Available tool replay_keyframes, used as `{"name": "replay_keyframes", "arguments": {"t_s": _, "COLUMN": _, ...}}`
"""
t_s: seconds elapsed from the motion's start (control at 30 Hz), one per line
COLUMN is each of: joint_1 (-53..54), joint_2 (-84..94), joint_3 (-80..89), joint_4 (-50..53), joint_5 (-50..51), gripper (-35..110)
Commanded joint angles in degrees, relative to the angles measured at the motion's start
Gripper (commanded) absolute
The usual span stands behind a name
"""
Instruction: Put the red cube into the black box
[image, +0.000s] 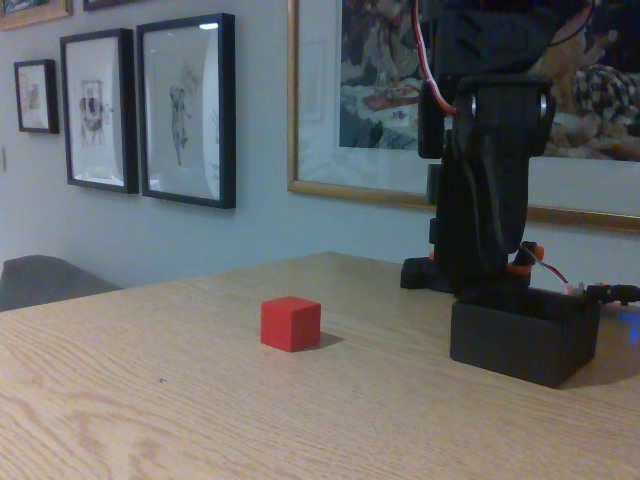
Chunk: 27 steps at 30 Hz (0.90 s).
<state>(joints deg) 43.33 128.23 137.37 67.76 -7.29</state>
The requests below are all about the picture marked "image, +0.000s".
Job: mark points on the red cube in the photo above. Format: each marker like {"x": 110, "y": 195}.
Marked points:
{"x": 290, "y": 325}

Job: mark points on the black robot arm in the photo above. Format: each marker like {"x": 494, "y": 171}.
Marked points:
{"x": 480, "y": 35}

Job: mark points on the black box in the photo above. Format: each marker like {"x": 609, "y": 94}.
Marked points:
{"x": 520, "y": 345}

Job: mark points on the orange black table clamp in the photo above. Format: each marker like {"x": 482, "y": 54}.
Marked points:
{"x": 522, "y": 262}

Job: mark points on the small motor controller board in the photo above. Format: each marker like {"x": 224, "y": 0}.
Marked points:
{"x": 572, "y": 289}

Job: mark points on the large black framed drawing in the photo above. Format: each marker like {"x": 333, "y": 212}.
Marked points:
{"x": 185, "y": 110}

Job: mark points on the medium black framed drawing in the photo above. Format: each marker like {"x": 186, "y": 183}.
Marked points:
{"x": 97, "y": 110}

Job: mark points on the dark framed picture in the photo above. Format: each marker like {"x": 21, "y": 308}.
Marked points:
{"x": 105, "y": 4}

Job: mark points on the small black framed picture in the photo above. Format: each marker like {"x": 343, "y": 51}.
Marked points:
{"x": 35, "y": 97}

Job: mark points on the gold framed picture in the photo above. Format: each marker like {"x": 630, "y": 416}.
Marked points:
{"x": 30, "y": 15}

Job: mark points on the white wall switch plate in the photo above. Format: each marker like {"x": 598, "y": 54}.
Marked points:
{"x": 2, "y": 159}

